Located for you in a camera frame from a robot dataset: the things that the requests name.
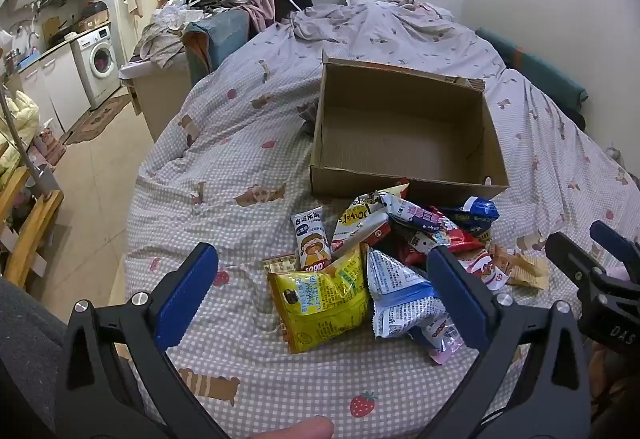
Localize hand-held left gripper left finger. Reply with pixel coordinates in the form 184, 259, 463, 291
54, 241, 236, 439

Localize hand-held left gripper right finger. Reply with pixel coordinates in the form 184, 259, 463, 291
426, 244, 593, 439

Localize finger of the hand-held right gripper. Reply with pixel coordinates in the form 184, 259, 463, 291
589, 220, 640, 277
544, 231, 613, 305

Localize white and red snack packet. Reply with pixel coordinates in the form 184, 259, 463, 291
457, 246, 511, 292

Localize white and blue snack packet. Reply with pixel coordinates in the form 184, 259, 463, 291
366, 246, 458, 352

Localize dark red cartoon snack packet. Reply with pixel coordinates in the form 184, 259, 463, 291
372, 224, 441, 270

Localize white rice cake packet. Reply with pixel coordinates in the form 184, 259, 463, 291
291, 206, 333, 272

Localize person's right forearm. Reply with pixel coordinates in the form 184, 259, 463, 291
585, 344, 640, 425

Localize person's left hand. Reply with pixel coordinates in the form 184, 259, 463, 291
249, 416, 335, 439

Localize beige snack wrappers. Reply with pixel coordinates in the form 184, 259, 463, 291
487, 244, 550, 291

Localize pink and white snack packet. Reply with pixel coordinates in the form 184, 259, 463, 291
427, 314, 466, 365

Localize white and purple snack packet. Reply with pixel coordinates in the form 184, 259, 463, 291
380, 193, 461, 235

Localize small beige checked packet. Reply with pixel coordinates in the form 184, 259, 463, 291
263, 253, 300, 276

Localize white and yellow snack packet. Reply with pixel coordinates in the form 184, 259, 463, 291
330, 192, 396, 255

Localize checked printed blanket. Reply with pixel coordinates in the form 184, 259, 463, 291
122, 2, 640, 439

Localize wooden chair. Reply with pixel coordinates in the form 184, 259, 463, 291
0, 164, 65, 290

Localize person's grey trouser leg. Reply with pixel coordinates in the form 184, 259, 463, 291
0, 261, 71, 439

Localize teal bed cushion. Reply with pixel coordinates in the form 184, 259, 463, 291
475, 26, 590, 110

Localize brown patterned rug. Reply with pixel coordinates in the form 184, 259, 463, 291
65, 92, 132, 146

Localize white side table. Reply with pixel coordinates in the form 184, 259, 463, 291
119, 62, 196, 142

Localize pale yellow jacket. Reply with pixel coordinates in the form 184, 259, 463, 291
0, 90, 41, 190

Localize white kitchen cabinet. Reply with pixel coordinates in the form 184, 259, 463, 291
17, 42, 91, 135

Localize white washing machine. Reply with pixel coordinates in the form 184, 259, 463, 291
70, 22, 122, 111

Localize whitish clothes pile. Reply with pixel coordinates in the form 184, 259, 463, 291
132, 0, 211, 69

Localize small brown cardboard box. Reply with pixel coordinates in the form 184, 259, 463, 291
75, 9, 111, 35

